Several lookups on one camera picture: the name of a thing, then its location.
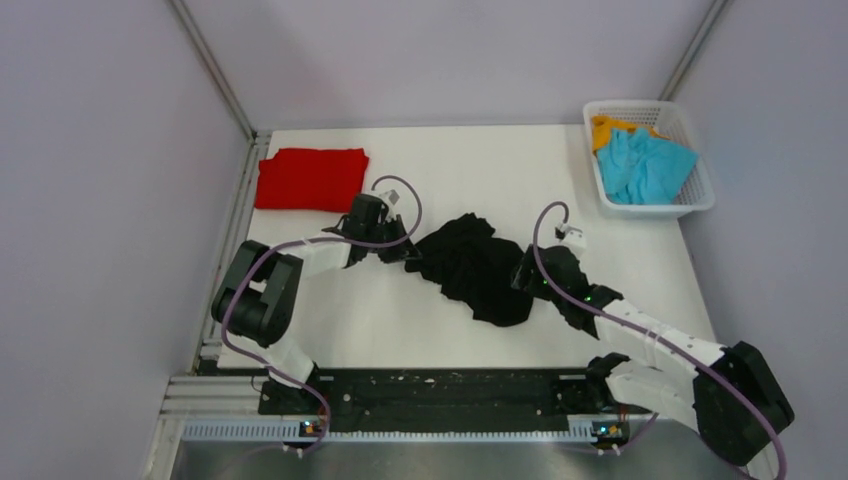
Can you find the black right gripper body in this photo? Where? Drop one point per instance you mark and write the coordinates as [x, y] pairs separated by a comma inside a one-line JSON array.
[[538, 285]]

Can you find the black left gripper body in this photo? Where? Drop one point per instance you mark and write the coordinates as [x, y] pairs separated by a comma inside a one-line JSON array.
[[385, 230]]

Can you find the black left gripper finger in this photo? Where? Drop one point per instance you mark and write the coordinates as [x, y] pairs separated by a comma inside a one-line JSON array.
[[357, 254], [402, 252]]

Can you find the black t shirt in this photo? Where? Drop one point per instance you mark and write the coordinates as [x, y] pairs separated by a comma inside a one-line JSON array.
[[473, 266]]

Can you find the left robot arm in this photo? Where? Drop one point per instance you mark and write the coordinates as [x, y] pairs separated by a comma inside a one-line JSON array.
[[255, 301]]

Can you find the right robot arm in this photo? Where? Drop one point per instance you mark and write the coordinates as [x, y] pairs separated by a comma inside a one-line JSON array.
[[728, 395]]

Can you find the red folded t shirt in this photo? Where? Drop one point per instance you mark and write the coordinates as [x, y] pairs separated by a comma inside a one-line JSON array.
[[311, 179]]

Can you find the light blue t shirt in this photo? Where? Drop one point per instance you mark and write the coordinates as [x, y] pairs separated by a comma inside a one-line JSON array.
[[638, 168]]

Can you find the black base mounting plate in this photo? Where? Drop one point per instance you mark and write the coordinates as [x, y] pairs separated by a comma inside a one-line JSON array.
[[443, 400]]

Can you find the orange t shirt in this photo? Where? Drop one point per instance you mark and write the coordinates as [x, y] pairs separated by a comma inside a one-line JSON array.
[[603, 127]]

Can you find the white plastic laundry basket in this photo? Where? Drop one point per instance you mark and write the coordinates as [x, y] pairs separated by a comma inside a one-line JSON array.
[[670, 120]]

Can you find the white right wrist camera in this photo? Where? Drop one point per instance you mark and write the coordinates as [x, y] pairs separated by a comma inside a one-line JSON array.
[[574, 239]]

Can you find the aluminium frame rail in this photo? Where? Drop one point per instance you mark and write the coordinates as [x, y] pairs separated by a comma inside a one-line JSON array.
[[187, 397]]

